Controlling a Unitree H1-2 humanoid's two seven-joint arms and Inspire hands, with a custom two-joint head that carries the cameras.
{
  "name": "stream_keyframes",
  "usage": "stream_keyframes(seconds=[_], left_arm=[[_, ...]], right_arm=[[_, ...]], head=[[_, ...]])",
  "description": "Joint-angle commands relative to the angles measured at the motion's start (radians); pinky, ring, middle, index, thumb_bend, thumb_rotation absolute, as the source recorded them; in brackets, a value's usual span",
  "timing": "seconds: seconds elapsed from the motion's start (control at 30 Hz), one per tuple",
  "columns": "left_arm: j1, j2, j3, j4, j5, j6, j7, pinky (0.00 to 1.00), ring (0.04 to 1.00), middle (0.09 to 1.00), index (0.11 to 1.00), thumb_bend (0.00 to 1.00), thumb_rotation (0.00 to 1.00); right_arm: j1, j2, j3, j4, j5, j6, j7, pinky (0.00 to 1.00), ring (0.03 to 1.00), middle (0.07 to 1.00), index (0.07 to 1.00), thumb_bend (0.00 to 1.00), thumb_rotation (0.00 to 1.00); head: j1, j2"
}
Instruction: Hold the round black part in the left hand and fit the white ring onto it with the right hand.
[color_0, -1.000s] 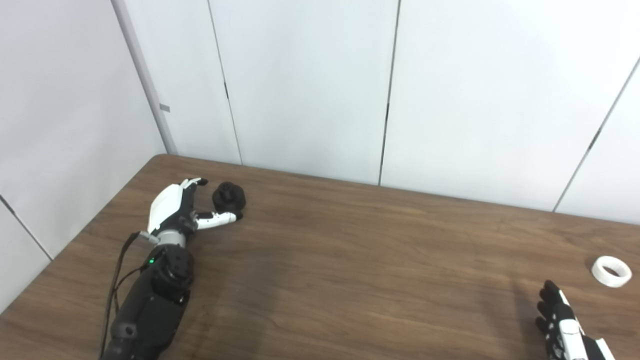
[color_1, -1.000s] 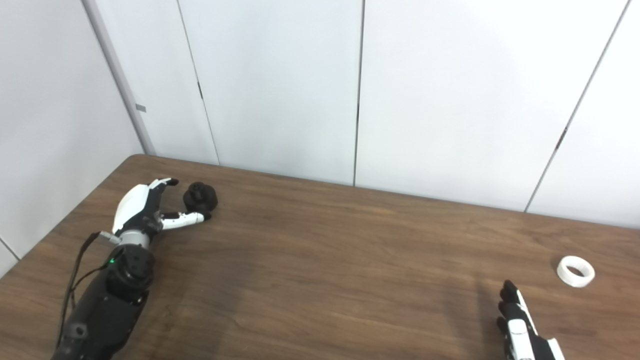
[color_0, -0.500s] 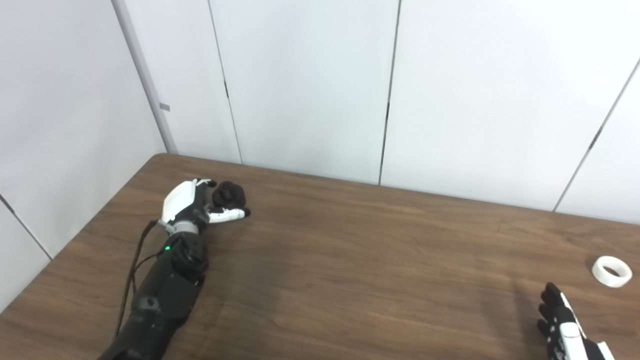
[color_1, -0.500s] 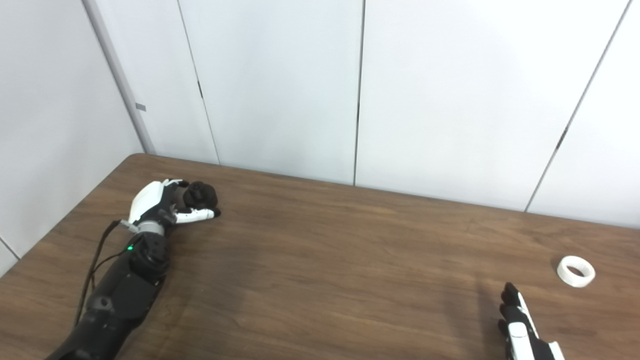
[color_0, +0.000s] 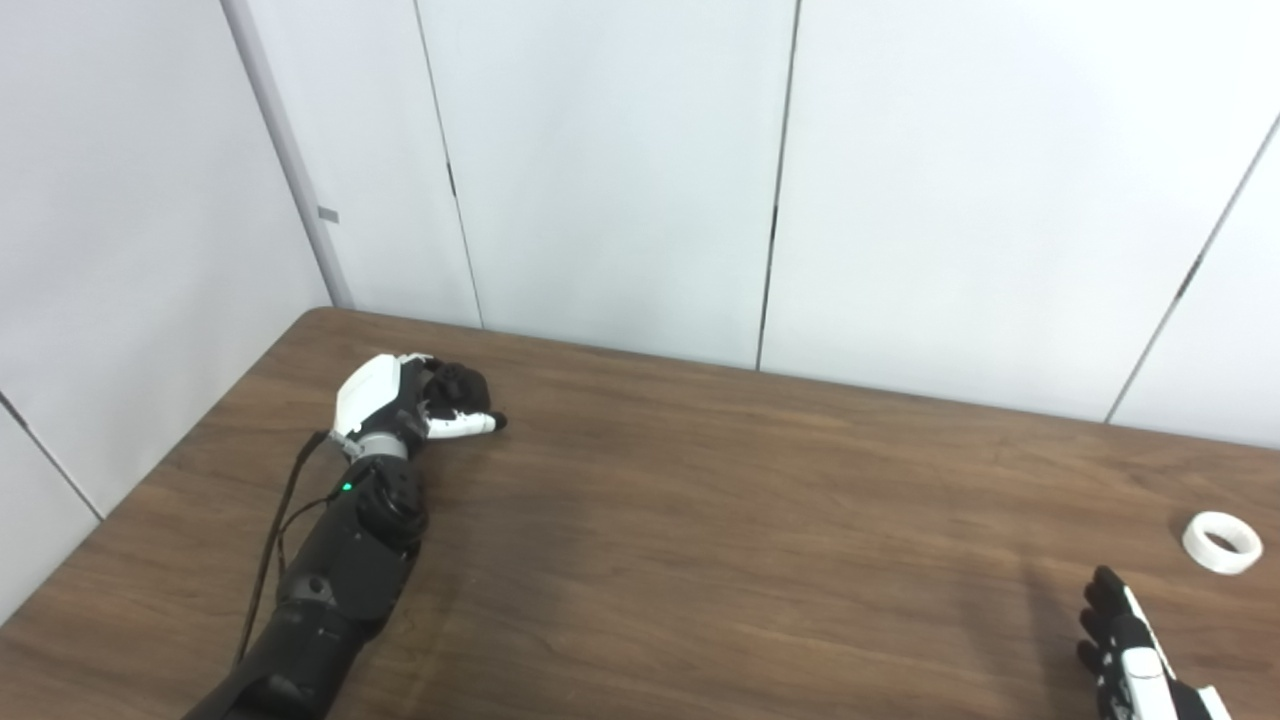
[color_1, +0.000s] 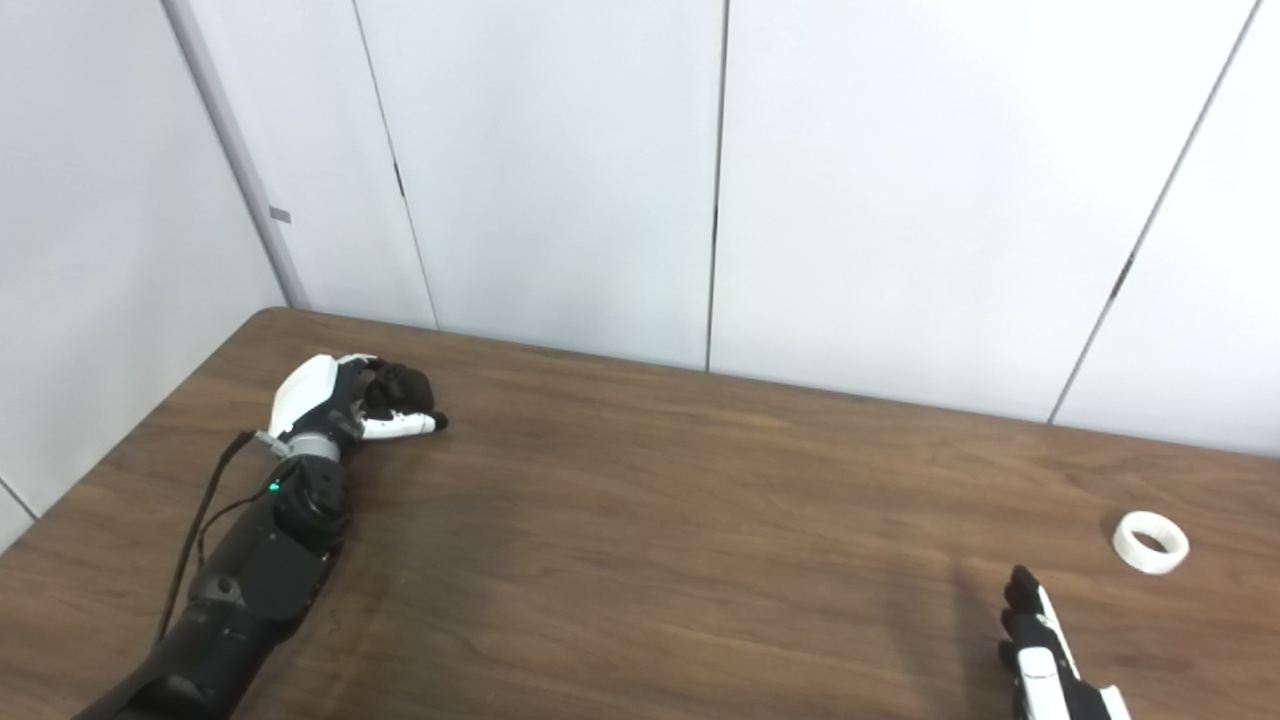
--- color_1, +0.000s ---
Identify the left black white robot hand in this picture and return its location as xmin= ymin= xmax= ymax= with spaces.
xmin=268 ymin=353 xmax=449 ymax=461

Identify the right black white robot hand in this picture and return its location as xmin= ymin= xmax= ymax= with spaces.
xmin=998 ymin=565 xmax=1133 ymax=720

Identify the round black part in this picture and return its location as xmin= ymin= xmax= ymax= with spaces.
xmin=368 ymin=364 xmax=437 ymax=415

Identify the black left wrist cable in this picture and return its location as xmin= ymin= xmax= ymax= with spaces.
xmin=155 ymin=428 xmax=293 ymax=643

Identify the white ring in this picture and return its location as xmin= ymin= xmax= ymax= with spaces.
xmin=1112 ymin=511 xmax=1191 ymax=576

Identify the grey wall post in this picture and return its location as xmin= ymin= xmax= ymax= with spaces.
xmin=160 ymin=0 xmax=313 ymax=311

